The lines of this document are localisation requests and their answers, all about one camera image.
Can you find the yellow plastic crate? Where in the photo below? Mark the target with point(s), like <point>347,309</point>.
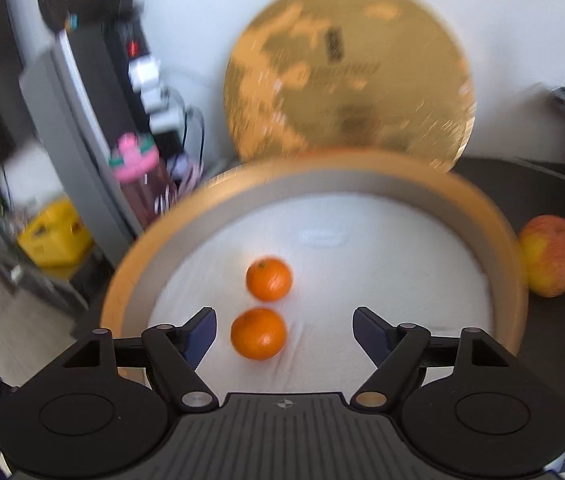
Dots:
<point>55,232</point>

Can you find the round wooden-rimmed tray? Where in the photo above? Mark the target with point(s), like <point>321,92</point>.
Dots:
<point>322,180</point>

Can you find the grey flat monitor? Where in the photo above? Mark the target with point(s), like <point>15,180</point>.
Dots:
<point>70,110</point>

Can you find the black desktop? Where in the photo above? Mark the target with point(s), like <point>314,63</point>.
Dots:
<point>562,360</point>

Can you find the black power strip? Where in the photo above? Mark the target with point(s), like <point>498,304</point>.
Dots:
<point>122,40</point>

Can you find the small orange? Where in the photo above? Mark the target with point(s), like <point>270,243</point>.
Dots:
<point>258,335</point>
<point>269,280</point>

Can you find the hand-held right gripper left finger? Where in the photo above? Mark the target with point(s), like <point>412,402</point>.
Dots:
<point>203,331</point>

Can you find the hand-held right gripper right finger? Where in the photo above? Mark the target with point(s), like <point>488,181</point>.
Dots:
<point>368,331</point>

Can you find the round gold box lid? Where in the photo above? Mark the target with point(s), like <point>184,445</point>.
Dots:
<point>352,85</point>

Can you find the white power adapter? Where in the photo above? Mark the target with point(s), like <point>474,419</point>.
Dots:
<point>167,120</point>
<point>153,97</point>
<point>145,71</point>

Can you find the pink lidded water bottle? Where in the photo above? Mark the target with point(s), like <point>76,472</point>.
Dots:
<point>135,160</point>

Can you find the red yellow apple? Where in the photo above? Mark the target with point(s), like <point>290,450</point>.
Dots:
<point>552,255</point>

